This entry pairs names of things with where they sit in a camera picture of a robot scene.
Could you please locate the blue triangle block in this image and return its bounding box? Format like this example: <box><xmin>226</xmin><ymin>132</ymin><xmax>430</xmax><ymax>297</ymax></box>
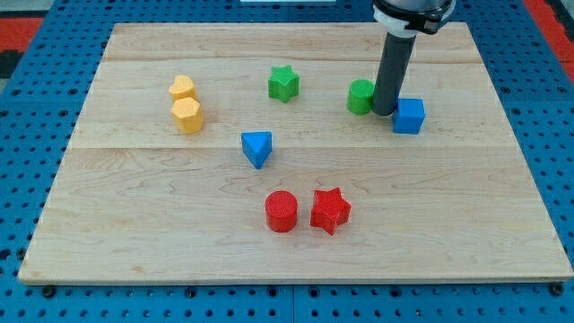
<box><xmin>240</xmin><ymin>131</ymin><xmax>273</xmax><ymax>170</ymax></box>

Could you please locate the red cylinder block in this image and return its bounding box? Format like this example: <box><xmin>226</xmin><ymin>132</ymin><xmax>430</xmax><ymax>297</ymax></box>
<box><xmin>265</xmin><ymin>190</ymin><xmax>299</xmax><ymax>232</ymax></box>

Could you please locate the red star block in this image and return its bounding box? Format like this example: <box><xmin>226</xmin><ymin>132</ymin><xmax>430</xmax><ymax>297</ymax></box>
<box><xmin>309</xmin><ymin>188</ymin><xmax>352</xmax><ymax>236</ymax></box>

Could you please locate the green star block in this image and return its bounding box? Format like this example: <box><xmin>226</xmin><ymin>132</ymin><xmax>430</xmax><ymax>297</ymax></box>
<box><xmin>267</xmin><ymin>65</ymin><xmax>300</xmax><ymax>103</ymax></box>

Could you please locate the wooden board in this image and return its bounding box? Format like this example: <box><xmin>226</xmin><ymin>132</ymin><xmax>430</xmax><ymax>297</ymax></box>
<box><xmin>19</xmin><ymin>22</ymin><xmax>573</xmax><ymax>285</ymax></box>

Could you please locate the green cylinder block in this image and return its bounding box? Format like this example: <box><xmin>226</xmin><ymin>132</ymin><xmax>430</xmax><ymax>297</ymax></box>
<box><xmin>346</xmin><ymin>79</ymin><xmax>375</xmax><ymax>115</ymax></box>

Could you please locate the yellow hexagon block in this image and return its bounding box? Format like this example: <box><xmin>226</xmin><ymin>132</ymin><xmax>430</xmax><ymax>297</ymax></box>
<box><xmin>170</xmin><ymin>97</ymin><xmax>204</xmax><ymax>134</ymax></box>

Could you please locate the yellow heart block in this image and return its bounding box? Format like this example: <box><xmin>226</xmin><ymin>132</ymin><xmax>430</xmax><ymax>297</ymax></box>
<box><xmin>169</xmin><ymin>74</ymin><xmax>197</xmax><ymax>101</ymax></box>

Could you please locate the blue cube block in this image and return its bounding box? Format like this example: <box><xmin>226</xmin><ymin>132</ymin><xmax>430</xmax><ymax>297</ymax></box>
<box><xmin>392</xmin><ymin>98</ymin><xmax>426</xmax><ymax>135</ymax></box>

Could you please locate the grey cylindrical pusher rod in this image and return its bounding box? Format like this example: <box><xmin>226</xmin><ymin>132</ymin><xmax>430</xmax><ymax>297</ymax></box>
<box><xmin>371</xmin><ymin>32</ymin><xmax>416</xmax><ymax>116</ymax></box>

